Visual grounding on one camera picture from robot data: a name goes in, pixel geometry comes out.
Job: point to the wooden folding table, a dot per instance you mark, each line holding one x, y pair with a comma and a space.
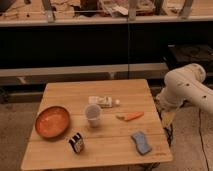
110, 144

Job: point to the clear plastic cup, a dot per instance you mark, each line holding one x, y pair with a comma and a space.
93, 113

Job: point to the blue sponge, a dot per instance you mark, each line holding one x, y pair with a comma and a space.
141, 143

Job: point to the black box on right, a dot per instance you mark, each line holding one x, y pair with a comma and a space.
181, 55

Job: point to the tan stick end effector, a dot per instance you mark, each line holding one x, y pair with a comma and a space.
167, 117

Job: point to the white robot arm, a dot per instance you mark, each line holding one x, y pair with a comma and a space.
184, 83

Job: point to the white tube box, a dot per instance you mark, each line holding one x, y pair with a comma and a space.
103, 101

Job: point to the orange bowl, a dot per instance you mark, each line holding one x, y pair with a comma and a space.
52, 122

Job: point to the orange toy carrot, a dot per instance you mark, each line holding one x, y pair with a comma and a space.
129, 116

